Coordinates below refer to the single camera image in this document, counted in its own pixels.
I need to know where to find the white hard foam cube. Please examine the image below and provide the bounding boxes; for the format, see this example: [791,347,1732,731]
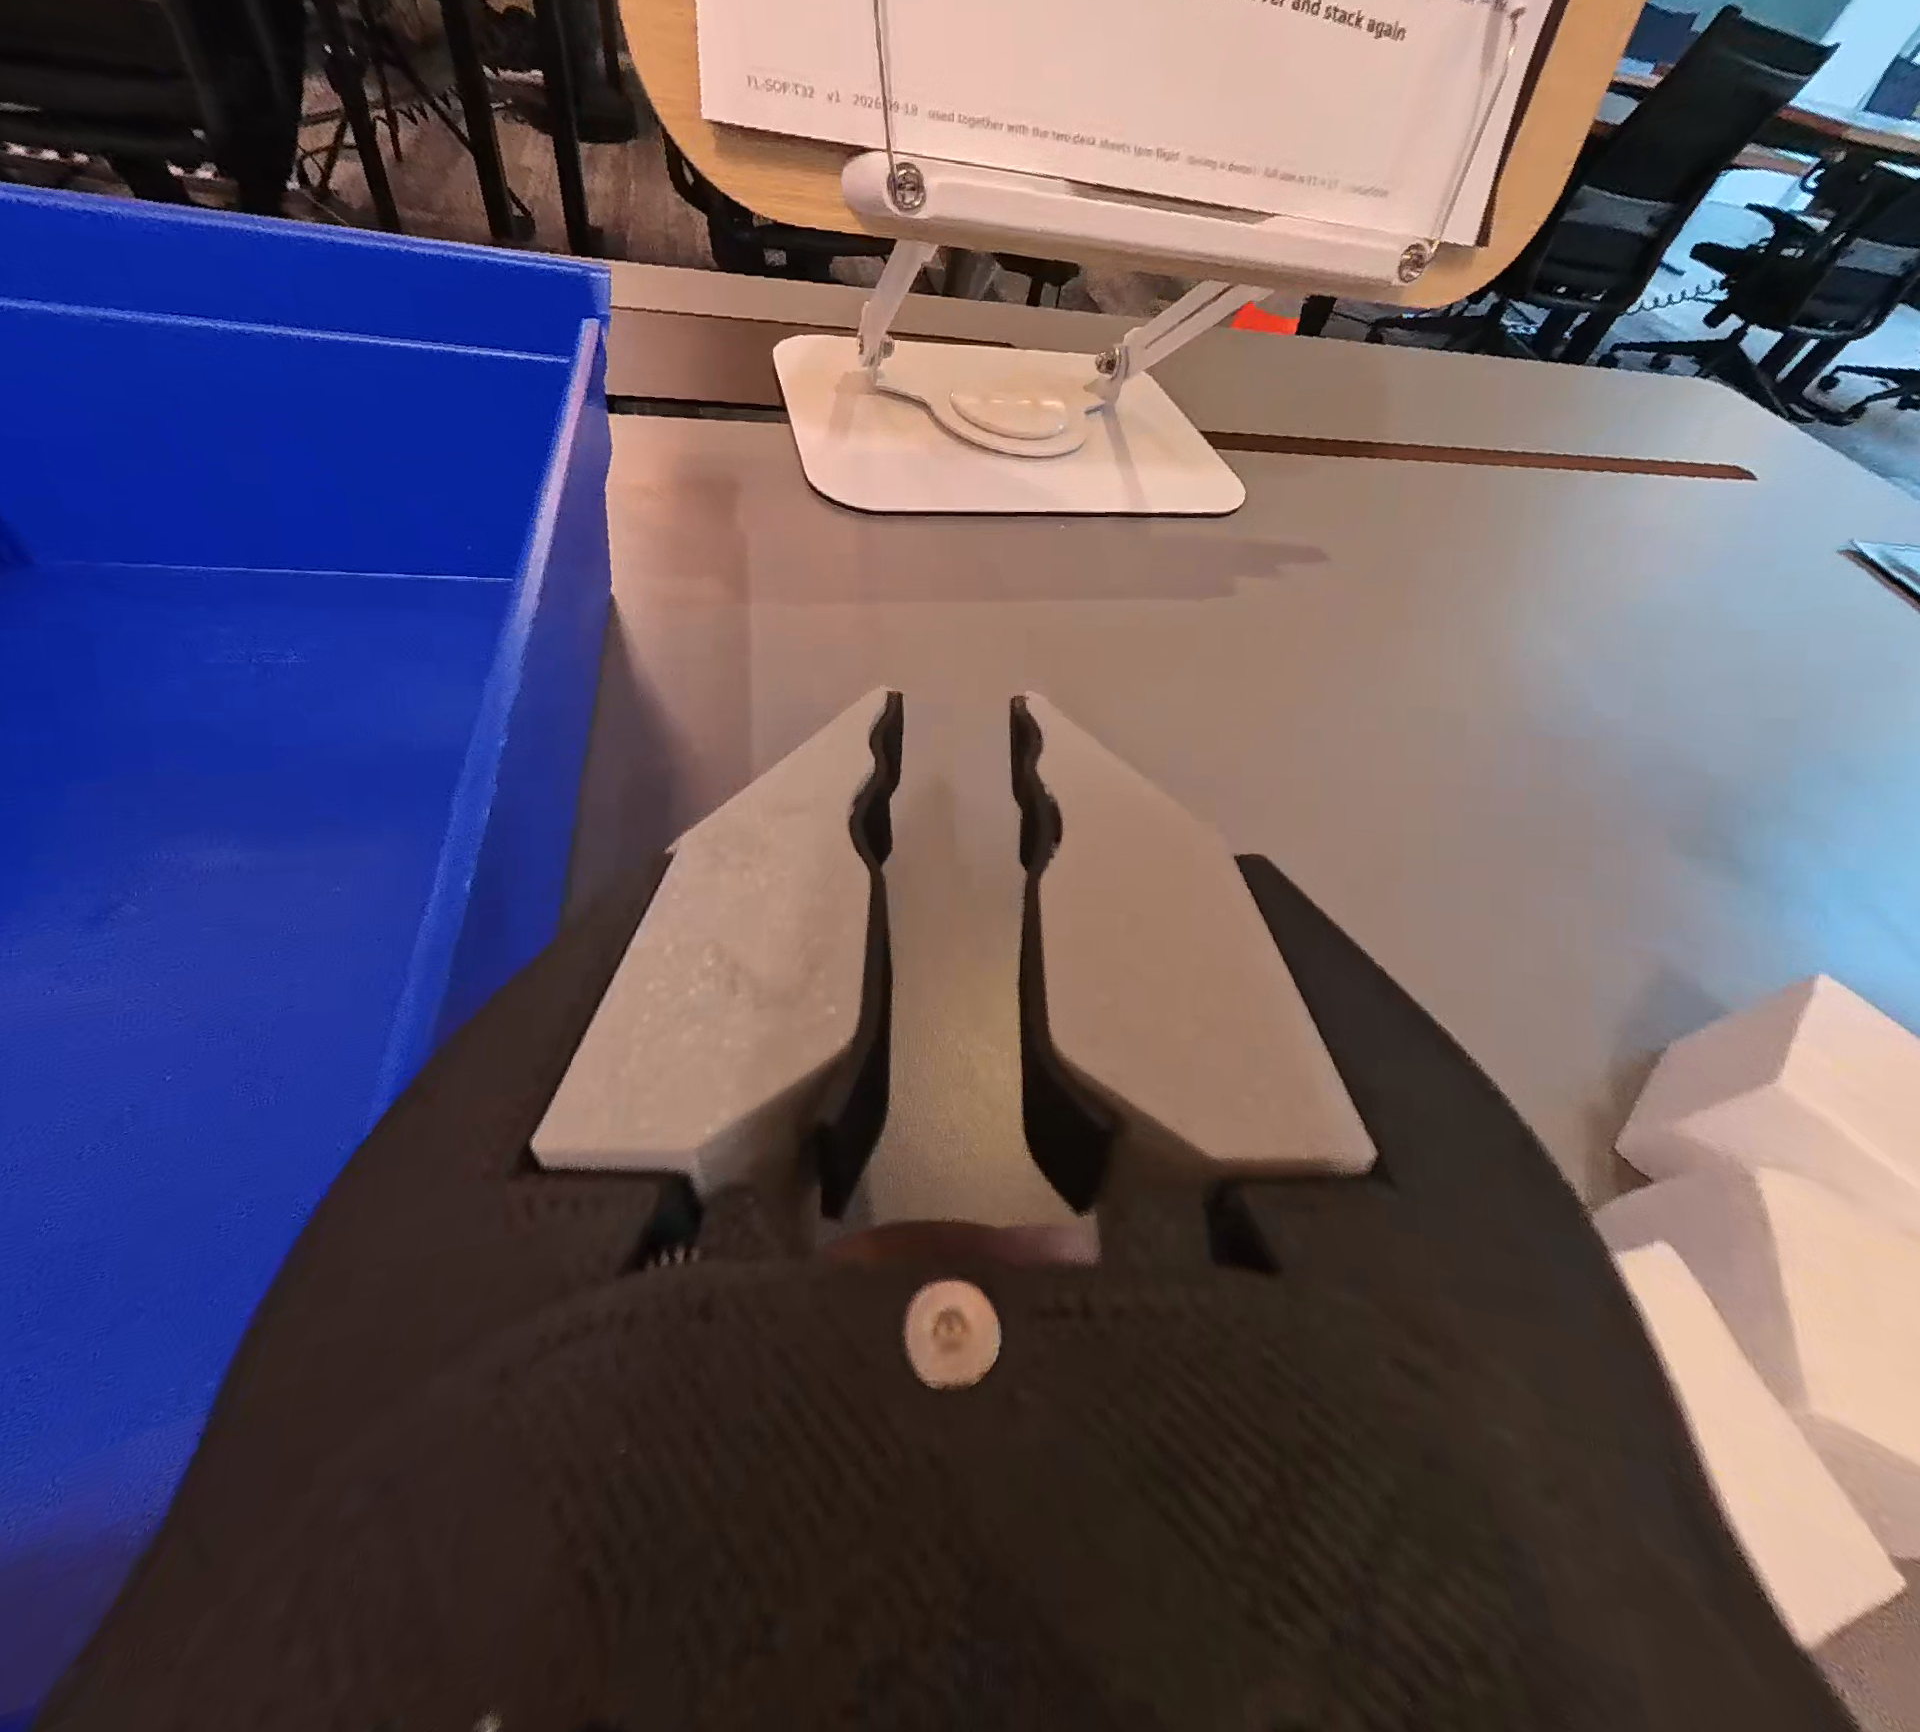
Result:
[1613,1244,1908,1651]
[1594,1168,1920,1561]
[1617,974,1920,1231]

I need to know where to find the large blue plastic bin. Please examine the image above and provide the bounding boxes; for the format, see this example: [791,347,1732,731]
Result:
[0,183,614,1732]

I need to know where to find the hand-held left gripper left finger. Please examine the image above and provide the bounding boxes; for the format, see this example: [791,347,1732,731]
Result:
[533,688,906,1223]

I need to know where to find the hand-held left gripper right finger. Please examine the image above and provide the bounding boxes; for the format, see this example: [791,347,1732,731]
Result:
[1008,691,1380,1221]

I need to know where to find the printed instruction sheet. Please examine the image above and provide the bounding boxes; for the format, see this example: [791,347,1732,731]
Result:
[691,0,1639,249]

